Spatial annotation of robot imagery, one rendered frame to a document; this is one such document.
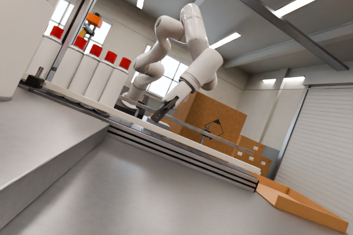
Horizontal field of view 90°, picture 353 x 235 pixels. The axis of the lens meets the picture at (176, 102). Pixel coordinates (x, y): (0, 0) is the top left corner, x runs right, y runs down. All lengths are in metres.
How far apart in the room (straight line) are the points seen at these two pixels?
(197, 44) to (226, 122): 0.41
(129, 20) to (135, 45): 0.84
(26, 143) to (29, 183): 0.06
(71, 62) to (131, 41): 5.76
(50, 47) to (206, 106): 0.64
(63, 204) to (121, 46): 6.15
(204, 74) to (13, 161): 0.54
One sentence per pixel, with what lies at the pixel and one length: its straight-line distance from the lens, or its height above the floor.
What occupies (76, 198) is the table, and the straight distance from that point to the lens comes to 0.28.
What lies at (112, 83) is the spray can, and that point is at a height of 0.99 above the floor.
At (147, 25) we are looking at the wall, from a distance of 6.60.
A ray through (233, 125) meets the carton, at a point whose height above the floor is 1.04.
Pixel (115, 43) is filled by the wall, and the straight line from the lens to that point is 6.35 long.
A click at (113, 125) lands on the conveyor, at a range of 0.59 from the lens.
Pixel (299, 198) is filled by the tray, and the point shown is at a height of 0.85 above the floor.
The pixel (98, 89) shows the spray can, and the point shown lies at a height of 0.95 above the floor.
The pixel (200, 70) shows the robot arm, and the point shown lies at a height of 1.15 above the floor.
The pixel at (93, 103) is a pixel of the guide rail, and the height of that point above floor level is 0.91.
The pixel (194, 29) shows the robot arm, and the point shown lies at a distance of 0.78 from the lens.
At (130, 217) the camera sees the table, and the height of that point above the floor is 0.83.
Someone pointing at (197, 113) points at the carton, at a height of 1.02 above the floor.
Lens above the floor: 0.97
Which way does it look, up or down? 4 degrees up
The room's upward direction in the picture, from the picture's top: 23 degrees clockwise
